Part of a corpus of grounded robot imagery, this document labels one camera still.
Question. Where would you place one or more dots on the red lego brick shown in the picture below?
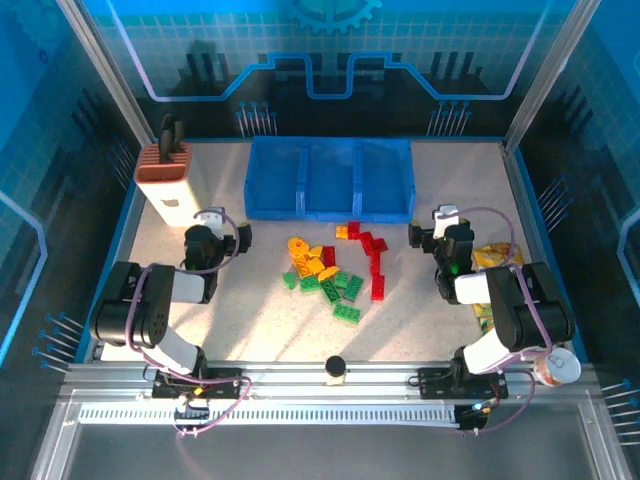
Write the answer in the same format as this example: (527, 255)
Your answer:
(378, 289)
(379, 245)
(328, 256)
(375, 262)
(354, 230)
(366, 238)

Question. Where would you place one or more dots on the yellow round lego piece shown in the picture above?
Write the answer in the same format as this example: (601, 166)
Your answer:
(292, 248)

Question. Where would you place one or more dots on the green lego wedge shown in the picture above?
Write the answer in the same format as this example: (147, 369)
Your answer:
(289, 281)

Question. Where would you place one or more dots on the small orange-yellow lego brick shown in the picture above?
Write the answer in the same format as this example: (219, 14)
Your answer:
(342, 231)

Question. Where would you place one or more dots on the green lego brick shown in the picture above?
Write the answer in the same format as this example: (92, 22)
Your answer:
(309, 285)
(354, 288)
(346, 313)
(330, 291)
(342, 279)

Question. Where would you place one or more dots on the yellow curved lego brick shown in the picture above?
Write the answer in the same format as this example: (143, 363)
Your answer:
(328, 273)

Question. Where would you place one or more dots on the blue three-compartment bin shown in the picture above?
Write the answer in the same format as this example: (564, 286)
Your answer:
(330, 175)

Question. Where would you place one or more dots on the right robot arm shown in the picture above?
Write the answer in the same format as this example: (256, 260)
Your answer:
(525, 315)

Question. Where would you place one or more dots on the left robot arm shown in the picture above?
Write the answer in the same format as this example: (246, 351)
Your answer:
(150, 320)

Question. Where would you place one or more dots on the white knife block brown top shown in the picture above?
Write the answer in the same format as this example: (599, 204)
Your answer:
(175, 200)

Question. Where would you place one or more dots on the green yellow snack bag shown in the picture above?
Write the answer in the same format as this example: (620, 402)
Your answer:
(484, 317)

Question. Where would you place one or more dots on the black knob on beige base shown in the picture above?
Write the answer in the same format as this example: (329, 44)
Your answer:
(335, 365)

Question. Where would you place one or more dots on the small circuit board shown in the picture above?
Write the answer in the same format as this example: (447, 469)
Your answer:
(475, 417)
(192, 411)

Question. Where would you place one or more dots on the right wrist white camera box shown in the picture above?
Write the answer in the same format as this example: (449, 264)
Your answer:
(445, 220)

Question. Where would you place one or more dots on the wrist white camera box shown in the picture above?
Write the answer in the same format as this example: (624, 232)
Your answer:
(209, 221)
(445, 220)

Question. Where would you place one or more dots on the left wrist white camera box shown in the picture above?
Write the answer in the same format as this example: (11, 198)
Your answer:
(209, 221)

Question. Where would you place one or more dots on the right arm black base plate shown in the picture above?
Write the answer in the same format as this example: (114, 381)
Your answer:
(435, 382)

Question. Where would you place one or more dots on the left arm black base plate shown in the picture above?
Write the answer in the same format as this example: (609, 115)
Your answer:
(225, 385)

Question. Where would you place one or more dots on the aluminium front rail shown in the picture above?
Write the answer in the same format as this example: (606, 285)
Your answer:
(280, 372)

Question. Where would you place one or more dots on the aluminium frame post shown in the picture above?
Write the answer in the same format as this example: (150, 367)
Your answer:
(112, 75)
(548, 75)

